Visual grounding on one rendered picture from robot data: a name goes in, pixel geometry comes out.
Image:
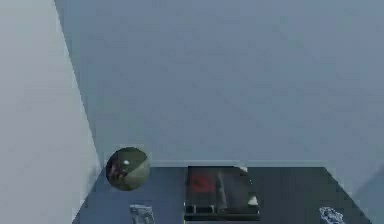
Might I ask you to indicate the olive green ball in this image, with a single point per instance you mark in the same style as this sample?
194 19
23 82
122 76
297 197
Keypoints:
128 169

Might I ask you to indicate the grey rectangular object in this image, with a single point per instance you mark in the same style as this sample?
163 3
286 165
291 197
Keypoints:
141 214

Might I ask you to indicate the dark grey table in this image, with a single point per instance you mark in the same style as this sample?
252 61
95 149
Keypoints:
286 196

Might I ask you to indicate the pale grey lumpy object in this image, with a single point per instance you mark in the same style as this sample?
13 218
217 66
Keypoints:
330 215

